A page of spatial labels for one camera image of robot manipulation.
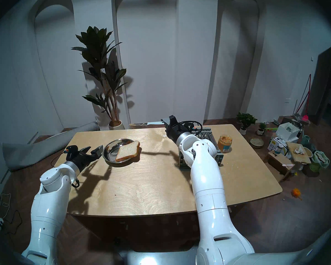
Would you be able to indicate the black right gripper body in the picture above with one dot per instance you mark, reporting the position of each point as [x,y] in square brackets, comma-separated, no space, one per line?
[178,131]

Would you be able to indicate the white printed carton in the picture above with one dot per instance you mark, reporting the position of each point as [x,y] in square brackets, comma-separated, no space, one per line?
[274,145]

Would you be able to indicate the rolled grey mat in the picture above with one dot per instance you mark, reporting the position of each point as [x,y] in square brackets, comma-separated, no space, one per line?
[30,152]

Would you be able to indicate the grey rack with metal bars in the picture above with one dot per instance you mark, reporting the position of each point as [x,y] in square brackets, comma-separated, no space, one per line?
[209,133]

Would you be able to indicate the mint green mug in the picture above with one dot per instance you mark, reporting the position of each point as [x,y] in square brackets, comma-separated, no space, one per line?
[305,140]

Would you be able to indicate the small orange object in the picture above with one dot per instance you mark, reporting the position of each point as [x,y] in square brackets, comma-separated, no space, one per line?
[296,192]

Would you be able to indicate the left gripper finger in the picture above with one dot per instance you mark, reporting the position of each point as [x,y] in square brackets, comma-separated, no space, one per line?
[97,151]
[86,150]

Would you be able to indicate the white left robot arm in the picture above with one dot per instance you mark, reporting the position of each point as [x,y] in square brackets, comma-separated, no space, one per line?
[49,206]

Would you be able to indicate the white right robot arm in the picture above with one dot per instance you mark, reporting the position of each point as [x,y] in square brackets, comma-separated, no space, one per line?
[209,184]

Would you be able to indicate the open peanut butter jar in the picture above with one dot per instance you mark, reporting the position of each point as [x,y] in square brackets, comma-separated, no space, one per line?
[224,144]

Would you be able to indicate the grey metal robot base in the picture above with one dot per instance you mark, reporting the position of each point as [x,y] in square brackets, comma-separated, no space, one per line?
[154,257]

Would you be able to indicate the beige bowl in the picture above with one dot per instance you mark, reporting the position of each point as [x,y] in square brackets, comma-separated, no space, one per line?
[307,152]

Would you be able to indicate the tall potted plant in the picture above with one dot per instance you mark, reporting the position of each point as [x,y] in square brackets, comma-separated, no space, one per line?
[95,43]

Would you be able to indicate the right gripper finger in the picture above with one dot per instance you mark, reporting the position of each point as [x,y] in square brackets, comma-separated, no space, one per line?
[172,121]
[166,123]

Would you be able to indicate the dark door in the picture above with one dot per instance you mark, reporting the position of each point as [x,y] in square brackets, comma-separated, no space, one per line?
[324,82]

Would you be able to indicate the tiny potted plant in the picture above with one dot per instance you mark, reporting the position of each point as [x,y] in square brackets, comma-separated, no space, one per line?
[260,131]

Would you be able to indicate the slice of white bread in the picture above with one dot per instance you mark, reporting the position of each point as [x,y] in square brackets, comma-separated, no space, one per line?
[127,151]

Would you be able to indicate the wooden cutting board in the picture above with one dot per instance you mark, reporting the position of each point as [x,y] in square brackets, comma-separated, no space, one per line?
[300,158]

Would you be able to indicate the white square box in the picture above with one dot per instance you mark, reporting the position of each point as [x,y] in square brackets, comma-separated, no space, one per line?
[286,133]

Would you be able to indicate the brown cardboard box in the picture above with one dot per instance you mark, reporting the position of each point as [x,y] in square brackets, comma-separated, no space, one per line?
[278,161]

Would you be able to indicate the round ceramic plate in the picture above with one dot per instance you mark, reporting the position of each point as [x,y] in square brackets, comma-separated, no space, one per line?
[257,142]

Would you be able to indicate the green mesh bag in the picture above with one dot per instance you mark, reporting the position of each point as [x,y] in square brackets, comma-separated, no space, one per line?
[319,160]

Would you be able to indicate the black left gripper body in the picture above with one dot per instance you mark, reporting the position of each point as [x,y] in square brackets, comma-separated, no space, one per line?
[75,156]

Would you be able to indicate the small bushy potted plant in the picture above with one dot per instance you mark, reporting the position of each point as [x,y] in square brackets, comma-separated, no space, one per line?
[246,119]

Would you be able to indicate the white power strip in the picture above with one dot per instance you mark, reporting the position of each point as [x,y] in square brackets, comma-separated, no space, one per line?
[0,223]

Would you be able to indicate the round metal plate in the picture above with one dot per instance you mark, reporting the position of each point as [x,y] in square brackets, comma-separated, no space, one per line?
[110,151]

